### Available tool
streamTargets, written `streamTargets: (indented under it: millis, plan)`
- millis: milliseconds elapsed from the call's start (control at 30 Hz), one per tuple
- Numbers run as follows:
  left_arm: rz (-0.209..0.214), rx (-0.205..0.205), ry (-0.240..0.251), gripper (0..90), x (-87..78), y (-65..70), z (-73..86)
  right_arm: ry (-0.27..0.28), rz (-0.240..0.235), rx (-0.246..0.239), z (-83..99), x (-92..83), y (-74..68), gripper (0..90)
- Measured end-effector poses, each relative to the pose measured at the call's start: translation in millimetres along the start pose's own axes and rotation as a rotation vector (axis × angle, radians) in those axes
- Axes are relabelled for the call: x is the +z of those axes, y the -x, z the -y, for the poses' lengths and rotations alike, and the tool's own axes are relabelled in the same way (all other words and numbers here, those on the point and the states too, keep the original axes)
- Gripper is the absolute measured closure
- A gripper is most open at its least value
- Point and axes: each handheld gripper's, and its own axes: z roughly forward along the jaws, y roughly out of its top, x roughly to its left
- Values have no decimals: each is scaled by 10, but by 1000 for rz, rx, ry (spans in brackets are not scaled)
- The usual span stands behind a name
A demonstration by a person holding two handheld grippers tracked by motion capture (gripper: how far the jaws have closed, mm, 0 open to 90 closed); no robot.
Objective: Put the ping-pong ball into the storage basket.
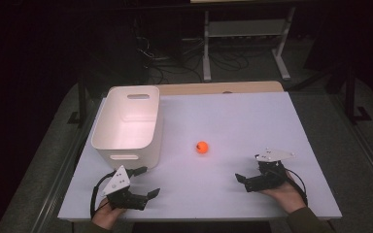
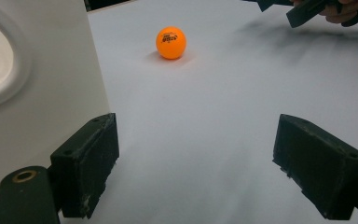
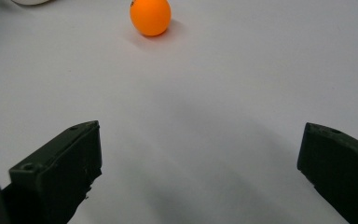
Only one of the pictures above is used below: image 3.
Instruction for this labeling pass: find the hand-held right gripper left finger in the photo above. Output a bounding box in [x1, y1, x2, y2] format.
[1, 120, 103, 224]

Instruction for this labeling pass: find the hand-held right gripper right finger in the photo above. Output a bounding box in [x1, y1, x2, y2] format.
[296, 122, 358, 224]

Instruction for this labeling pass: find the orange table tennis ball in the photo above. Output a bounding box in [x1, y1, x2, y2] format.
[129, 0, 172, 37]

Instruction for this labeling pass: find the white table tennis ball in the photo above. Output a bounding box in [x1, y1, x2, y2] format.
[10, 0, 55, 7]

